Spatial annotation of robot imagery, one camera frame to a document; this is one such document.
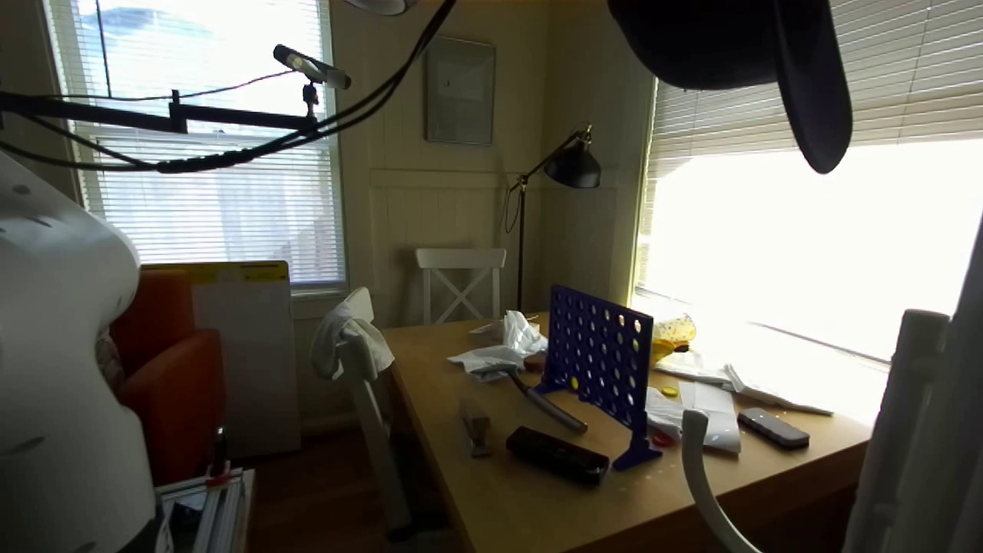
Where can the white cross-back chair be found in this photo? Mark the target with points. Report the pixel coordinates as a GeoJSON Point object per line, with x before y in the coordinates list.
{"type": "Point", "coordinates": [463, 259]}

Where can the blue connect four grid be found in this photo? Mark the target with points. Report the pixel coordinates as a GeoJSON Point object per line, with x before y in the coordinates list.
{"type": "Point", "coordinates": [601, 347]}

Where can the black floor lamp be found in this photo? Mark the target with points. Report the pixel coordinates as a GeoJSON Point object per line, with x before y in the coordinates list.
{"type": "Point", "coordinates": [575, 166]}

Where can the white cloth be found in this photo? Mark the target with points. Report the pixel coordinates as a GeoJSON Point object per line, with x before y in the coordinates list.
{"type": "Point", "coordinates": [355, 338]}

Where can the black rectangular case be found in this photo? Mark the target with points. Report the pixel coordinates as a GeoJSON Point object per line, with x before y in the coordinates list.
{"type": "Point", "coordinates": [557, 456]}

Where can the yellow snack bag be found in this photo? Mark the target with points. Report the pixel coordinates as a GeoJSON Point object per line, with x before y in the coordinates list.
{"type": "Point", "coordinates": [678, 335]}

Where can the yellow game disc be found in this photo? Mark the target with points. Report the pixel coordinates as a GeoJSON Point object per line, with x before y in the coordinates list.
{"type": "Point", "coordinates": [672, 387]}

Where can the white canvas board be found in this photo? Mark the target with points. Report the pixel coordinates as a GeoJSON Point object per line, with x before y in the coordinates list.
{"type": "Point", "coordinates": [248, 347]}

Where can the white paper sheet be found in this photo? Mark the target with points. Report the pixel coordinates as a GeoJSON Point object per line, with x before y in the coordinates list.
{"type": "Point", "coordinates": [747, 387]}

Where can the narrow window with blinds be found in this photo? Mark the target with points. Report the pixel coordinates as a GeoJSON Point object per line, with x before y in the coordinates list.
{"type": "Point", "coordinates": [205, 204]}

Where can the black remote control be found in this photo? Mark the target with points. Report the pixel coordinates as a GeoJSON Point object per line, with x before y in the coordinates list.
{"type": "Point", "coordinates": [771, 429]}

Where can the orange armchair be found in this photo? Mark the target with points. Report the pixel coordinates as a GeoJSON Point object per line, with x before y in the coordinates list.
{"type": "Point", "coordinates": [172, 400]}

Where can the white box with tools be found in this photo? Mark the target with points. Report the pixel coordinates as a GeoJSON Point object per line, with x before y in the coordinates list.
{"type": "Point", "coordinates": [205, 511]}

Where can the wide white window blinds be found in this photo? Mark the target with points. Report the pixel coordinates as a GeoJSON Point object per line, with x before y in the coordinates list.
{"type": "Point", "coordinates": [902, 93]}

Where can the grey wall picture frame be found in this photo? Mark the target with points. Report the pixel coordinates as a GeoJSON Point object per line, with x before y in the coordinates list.
{"type": "Point", "coordinates": [463, 93]}

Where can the black camera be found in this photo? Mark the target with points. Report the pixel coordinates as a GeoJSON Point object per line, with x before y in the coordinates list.
{"type": "Point", "coordinates": [310, 66]}

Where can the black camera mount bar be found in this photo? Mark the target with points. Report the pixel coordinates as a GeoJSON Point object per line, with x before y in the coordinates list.
{"type": "Point", "coordinates": [236, 115]}

